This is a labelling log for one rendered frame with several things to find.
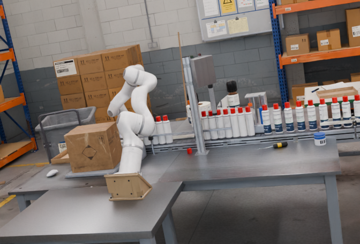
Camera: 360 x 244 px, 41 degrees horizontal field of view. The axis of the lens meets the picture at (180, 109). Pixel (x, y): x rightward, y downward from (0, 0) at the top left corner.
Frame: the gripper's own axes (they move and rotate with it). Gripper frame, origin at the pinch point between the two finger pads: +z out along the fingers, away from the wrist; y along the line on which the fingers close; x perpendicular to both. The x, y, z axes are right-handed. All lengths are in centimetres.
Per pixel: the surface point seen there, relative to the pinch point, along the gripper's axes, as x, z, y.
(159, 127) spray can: -21.6, 1.9, -3.1
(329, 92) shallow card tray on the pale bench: -128, 62, 145
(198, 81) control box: -68, -15, -18
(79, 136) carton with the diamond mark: 15.5, -21.9, -41.5
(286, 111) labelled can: -107, 31, -3
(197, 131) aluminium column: -50, 15, -16
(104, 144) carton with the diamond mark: 3.1, -9.4, -40.2
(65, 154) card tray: 66, -12, 8
